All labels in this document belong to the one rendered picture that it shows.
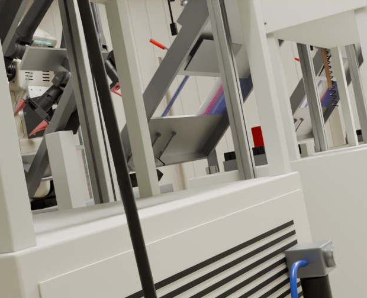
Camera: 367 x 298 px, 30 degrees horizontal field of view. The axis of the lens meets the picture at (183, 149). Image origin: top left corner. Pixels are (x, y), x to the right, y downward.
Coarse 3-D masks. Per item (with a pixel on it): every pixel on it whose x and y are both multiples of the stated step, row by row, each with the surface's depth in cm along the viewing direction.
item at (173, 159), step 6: (168, 156) 264; (174, 156) 267; (180, 156) 270; (186, 156) 274; (192, 156) 278; (198, 156) 281; (204, 156) 285; (132, 162) 241; (156, 162) 253; (162, 162) 256; (168, 162) 259; (174, 162) 262; (180, 162) 267; (132, 168) 237
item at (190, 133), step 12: (156, 120) 236; (168, 120) 243; (180, 120) 251; (192, 120) 260; (204, 120) 269; (216, 120) 279; (156, 132) 242; (168, 132) 250; (180, 132) 258; (192, 132) 268; (204, 132) 278; (156, 144) 249; (180, 144) 266; (192, 144) 276; (204, 144) 286; (132, 156) 239; (156, 156) 256
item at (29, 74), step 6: (48, 36) 186; (42, 42) 186; (30, 72) 189; (30, 78) 191; (24, 84) 191; (24, 90) 192; (18, 96) 192; (18, 102) 193; (12, 108) 194; (18, 108) 194
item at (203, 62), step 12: (228, 0) 219; (228, 12) 225; (228, 24) 231; (240, 24) 238; (204, 36) 223; (240, 36) 244; (192, 48) 222; (204, 48) 219; (240, 48) 251; (192, 60) 218; (204, 60) 225; (216, 60) 232; (240, 60) 258; (180, 72) 226; (192, 72) 233; (204, 72) 240; (216, 72) 238; (240, 72) 266
